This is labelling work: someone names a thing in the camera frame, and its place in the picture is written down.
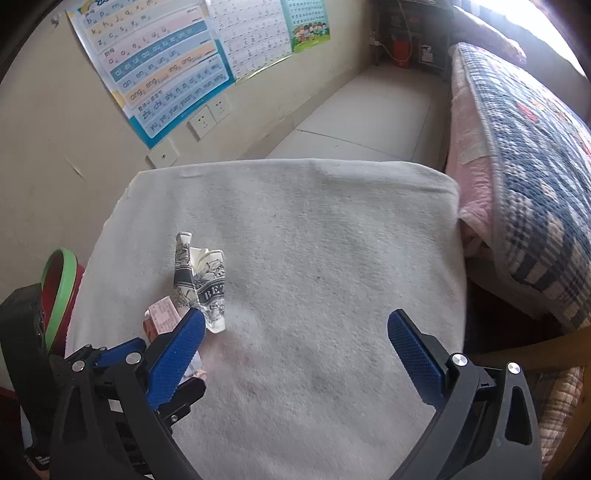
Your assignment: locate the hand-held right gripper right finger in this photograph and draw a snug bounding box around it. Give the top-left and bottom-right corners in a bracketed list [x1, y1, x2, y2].
[387, 309, 543, 480]

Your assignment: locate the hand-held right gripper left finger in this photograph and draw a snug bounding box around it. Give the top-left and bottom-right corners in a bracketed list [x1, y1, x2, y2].
[48, 307, 207, 480]

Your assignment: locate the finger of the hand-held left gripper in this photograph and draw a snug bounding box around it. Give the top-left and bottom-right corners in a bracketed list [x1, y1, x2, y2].
[158, 377, 207, 423]
[69, 337, 148, 371]

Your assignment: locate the pink paper box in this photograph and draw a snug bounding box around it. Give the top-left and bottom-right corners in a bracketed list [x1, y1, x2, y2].
[142, 298, 207, 384]

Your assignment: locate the red bucket with green rim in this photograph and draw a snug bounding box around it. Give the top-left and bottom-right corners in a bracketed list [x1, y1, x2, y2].
[41, 248, 88, 358]

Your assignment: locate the white printed paper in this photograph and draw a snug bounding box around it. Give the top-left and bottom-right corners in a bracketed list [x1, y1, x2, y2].
[172, 232, 228, 334]

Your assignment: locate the patchwork seat cushion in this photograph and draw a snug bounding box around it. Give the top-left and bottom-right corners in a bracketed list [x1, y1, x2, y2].
[526, 364, 591, 467]

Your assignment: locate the pink bed sheet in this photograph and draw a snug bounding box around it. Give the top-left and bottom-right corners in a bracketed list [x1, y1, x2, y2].
[445, 46, 504, 259]

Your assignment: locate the dark shelf unit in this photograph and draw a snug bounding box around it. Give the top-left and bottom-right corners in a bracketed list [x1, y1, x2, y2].
[372, 0, 455, 72]

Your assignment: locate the bright window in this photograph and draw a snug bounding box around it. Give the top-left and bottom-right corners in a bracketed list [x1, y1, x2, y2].
[480, 0, 578, 70]

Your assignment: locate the white wall socket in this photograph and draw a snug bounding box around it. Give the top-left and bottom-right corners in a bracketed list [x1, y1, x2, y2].
[187, 108, 215, 139]
[147, 138, 178, 169]
[208, 98, 232, 123]

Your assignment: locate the blue letter wall poster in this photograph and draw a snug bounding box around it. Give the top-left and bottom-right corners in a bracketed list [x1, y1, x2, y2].
[65, 0, 232, 151]

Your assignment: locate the white chart wall poster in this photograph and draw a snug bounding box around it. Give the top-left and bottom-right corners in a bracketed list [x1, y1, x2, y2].
[205, 0, 294, 84]

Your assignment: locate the green wall poster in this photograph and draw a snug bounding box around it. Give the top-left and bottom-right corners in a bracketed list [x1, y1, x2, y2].
[281, 0, 332, 54]

